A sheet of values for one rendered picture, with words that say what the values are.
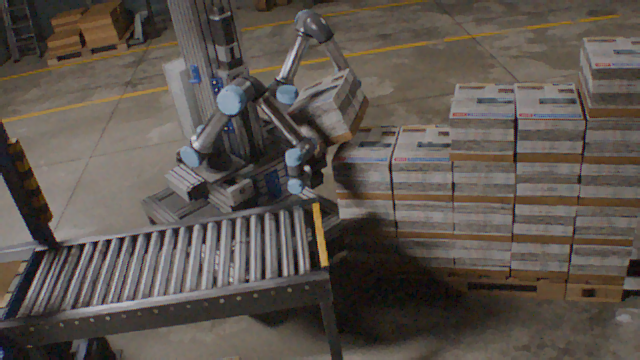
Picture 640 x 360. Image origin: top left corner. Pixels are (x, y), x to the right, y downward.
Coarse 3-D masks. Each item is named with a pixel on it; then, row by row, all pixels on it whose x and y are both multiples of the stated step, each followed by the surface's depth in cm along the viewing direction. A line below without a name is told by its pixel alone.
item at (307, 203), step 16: (256, 208) 259; (272, 208) 258; (288, 208) 256; (304, 208) 257; (160, 224) 259; (176, 224) 258; (192, 224) 256; (64, 240) 259; (80, 240) 258; (96, 240) 256; (176, 240) 260
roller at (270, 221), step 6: (264, 216) 255; (270, 216) 253; (270, 222) 249; (270, 228) 245; (270, 234) 242; (276, 234) 245; (270, 240) 238; (276, 240) 241; (270, 246) 235; (276, 246) 237; (270, 252) 231; (276, 252) 233; (270, 258) 228; (276, 258) 230; (270, 264) 225; (276, 264) 226; (270, 270) 222; (276, 270) 223; (270, 276) 219; (276, 276) 220
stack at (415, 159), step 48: (384, 144) 286; (432, 144) 279; (384, 192) 282; (432, 192) 275; (480, 192) 268; (528, 192) 261; (576, 192) 254; (384, 240) 299; (432, 240) 290; (384, 288) 317; (432, 288) 309
